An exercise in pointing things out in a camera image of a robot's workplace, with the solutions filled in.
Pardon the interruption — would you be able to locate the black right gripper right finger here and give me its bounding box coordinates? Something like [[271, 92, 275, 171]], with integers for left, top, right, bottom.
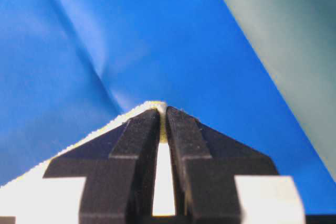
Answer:
[[166, 106, 278, 223]]

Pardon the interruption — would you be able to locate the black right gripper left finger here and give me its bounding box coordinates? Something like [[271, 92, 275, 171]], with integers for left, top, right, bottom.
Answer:
[[44, 109, 160, 223]]

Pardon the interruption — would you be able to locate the yellow striped towel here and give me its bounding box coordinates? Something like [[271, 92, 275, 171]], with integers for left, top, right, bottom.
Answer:
[[1, 101, 184, 223]]

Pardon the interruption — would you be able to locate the blue table cloth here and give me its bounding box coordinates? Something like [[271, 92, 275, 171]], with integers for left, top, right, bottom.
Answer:
[[1, 0, 335, 214]]

